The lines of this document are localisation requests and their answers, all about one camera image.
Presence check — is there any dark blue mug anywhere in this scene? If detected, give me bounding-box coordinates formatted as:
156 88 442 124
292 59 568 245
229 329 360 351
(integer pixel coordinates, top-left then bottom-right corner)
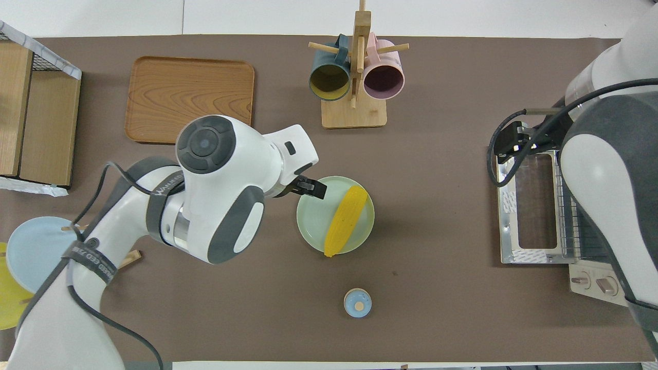
308 34 352 102

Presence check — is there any white checkered cloth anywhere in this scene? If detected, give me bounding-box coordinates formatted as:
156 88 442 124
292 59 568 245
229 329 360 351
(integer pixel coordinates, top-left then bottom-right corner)
0 21 83 198

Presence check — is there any yellow corn cob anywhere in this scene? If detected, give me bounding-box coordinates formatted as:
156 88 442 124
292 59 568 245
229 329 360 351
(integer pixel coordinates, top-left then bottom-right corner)
324 186 369 258

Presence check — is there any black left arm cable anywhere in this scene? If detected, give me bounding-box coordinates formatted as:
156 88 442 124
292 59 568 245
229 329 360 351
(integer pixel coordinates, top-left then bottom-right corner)
21 161 166 370

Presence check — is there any glass oven door with handle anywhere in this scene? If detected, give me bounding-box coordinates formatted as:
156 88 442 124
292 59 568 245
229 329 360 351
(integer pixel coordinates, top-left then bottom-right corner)
496 149 567 265

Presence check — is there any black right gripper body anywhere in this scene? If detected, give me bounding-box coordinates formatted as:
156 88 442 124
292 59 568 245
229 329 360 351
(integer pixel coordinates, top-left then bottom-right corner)
532 109 574 151

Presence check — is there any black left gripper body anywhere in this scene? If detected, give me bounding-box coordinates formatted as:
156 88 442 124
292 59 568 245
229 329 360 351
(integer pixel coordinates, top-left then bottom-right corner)
271 176 305 199

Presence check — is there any wooden mug rack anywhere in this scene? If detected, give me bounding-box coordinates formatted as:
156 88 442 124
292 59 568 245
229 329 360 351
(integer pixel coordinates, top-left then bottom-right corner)
308 0 410 129

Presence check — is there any yellow plate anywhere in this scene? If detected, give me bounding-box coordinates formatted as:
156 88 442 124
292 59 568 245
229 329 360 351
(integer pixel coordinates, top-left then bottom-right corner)
0 242 34 330

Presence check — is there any light blue plate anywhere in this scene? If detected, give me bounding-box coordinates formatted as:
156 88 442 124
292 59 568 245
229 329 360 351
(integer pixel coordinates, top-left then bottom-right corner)
6 216 86 294

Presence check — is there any white toaster oven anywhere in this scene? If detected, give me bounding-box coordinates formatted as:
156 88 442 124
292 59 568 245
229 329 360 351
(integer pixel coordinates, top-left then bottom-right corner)
555 149 641 309

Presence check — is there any brown wooden tray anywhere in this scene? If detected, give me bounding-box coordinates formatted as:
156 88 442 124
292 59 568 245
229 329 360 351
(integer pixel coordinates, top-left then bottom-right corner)
124 55 255 146

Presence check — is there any pale green plate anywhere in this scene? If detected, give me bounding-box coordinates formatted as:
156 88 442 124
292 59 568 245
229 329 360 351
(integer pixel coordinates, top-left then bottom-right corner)
297 176 375 255

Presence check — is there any small blue bell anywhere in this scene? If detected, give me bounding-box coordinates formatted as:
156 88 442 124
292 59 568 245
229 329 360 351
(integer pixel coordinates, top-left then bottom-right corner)
343 288 372 318

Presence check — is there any pink mug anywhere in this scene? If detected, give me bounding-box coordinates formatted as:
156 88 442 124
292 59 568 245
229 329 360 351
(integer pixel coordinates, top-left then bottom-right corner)
363 32 406 101

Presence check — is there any wooden plate rack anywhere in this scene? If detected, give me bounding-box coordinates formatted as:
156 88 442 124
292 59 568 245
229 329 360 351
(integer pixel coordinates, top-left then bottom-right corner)
21 224 142 309

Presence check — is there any brown table mat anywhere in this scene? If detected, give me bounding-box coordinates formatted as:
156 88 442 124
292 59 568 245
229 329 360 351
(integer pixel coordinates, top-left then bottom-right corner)
0 35 658 363

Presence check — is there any black wire basket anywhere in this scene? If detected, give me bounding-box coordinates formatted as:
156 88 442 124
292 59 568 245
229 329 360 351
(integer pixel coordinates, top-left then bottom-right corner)
0 30 68 73

